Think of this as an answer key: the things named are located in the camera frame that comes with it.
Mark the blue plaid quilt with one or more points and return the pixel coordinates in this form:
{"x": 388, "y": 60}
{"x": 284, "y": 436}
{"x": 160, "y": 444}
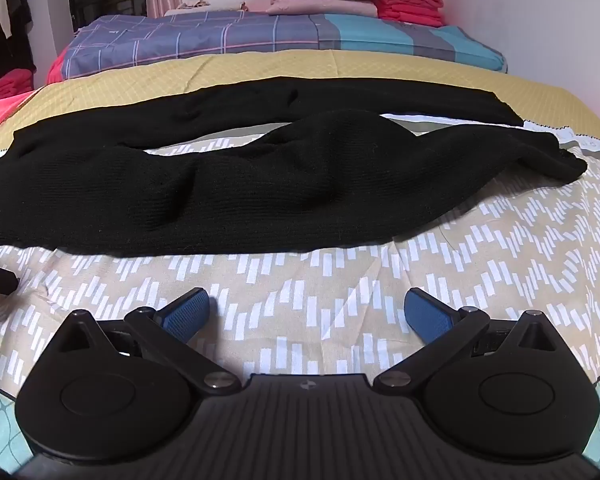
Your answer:
{"x": 180, "y": 40}

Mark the teal grey striped quilt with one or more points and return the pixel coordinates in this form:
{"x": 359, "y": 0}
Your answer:
{"x": 380, "y": 35}

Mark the red folded cloth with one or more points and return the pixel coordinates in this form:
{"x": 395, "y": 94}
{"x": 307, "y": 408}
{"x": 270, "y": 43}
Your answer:
{"x": 10, "y": 85}

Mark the yellow quilted blanket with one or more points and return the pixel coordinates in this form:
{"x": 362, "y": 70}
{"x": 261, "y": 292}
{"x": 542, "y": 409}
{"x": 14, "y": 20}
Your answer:
{"x": 330, "y": 65}

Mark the white lace-edged cloth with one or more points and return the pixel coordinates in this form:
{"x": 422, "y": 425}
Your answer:
{"x": 580, "y": 140}

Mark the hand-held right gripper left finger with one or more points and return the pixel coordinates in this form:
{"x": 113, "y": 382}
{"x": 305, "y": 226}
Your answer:
{"x": 187, "y": 312}

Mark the beige white-dashed bed sheet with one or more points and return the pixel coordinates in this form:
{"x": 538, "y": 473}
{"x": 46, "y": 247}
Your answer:
{"x": 330, "y": 270}

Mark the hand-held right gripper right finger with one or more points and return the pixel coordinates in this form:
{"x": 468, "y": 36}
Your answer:
{"x": 422, "y": 312}

